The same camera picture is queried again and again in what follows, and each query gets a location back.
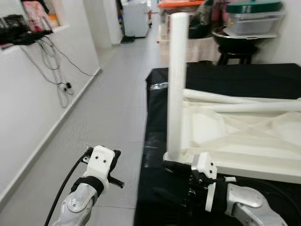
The dark green box lid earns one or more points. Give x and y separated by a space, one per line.
254 6

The black bowl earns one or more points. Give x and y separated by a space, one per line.
237 42

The clear plastic storage box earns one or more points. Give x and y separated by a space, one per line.
254 24

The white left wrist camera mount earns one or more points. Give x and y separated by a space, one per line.
99 162

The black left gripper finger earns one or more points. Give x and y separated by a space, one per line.
115 155

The orange plastic tray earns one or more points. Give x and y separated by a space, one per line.
181 3

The black electronic device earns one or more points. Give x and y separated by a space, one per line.
23 30

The black tablecloth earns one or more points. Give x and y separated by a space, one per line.
155 197

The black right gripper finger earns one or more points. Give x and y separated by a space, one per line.
178 166
171 195

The pink cloth covered table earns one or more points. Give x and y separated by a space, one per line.
202 49

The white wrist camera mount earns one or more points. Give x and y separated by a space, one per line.
99 162
204 165

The white plastic children table top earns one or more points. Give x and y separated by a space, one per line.
244 136

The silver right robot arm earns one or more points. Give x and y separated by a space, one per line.
249 205

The white refrigerator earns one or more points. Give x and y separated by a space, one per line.
135 19

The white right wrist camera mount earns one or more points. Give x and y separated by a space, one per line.
204 165

